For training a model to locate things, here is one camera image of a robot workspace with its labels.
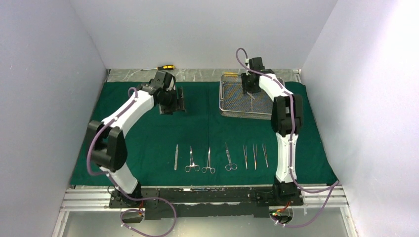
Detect wire mesh instrument tray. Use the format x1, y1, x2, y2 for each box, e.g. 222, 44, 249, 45
218, 74, 291, 120

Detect steel surgical forceps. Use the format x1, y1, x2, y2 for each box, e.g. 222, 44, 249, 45
201, 147, 215, 174

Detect steel tweezers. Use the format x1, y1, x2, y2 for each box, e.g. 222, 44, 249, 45
262, 143, 269, 168
252, 144, 257, 170
243, 145, 248, 170

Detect steel surgical scissors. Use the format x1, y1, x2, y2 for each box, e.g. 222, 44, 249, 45
225, 143, 238, 171

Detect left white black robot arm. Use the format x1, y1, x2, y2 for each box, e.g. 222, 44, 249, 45
86, 83, 185, 200

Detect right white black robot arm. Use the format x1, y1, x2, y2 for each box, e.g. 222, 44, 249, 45
241, 57, 303, 197

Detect small yellow screwdriver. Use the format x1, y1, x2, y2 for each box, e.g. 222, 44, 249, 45
223, 72, 239, 77

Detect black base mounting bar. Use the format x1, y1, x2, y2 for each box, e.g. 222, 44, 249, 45
109, 185, 304, 220

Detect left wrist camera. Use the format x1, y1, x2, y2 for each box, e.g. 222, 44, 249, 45
153, 71, 176, 90

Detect yellow black handled screwdriver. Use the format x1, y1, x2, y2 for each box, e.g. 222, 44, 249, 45
140, 65, 175, 71

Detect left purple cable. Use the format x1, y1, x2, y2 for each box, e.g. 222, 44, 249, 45
86, 87, 178, 236

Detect aluminium front rail frame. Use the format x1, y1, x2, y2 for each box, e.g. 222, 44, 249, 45
52, 185, 359, 237

